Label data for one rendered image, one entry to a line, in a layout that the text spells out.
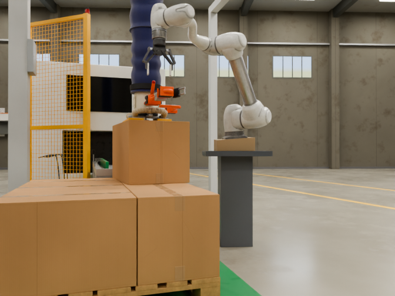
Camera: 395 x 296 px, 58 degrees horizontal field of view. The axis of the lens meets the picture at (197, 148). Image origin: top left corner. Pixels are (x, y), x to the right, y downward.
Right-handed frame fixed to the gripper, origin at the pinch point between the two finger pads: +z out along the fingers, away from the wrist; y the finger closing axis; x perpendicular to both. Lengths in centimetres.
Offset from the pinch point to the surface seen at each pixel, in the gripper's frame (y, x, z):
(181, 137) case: -17.0, -12.8, 37.3
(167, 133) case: -7.5, -11.9, 35.2
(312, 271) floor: -93, 19, 121
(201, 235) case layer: -11, 48, 87
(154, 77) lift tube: -2.8, -31.9, -4.5
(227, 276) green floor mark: -39, 11, 121
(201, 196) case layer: -11, 48, 68
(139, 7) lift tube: 7, -32, -52
